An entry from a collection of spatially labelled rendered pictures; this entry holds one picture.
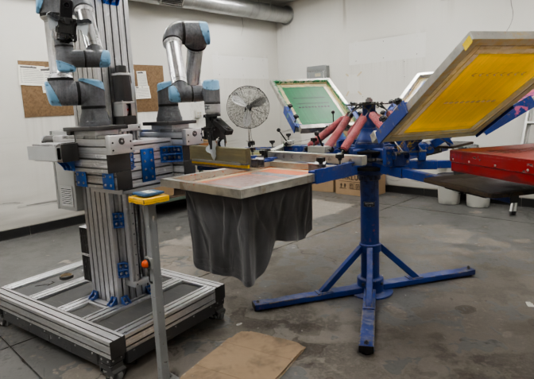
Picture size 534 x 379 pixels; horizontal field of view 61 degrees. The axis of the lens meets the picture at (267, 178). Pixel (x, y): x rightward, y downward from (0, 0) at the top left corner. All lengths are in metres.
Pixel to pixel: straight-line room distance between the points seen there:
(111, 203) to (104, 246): 0.27
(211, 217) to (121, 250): 0.77
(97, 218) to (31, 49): 3.33
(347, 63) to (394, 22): 0.91
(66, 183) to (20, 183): 2.84
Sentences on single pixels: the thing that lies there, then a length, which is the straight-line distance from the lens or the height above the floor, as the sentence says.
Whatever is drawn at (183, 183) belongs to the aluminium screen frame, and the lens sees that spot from 2.14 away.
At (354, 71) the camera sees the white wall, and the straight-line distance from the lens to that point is 7.12.
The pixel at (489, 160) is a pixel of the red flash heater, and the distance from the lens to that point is 1.90.
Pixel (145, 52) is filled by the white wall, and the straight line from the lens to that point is 6.44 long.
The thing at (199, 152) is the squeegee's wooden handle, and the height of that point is 1.11.
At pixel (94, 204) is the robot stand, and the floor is 0.81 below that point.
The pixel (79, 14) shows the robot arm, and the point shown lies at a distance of 2.39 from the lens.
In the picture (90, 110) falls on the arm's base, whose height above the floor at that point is 1.33.
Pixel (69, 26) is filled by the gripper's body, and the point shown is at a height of 1.65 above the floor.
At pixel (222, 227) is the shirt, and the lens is 2.14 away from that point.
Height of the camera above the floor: 1.32
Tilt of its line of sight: 9 degrees down
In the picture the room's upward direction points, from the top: 2 degrees counter-clockwise
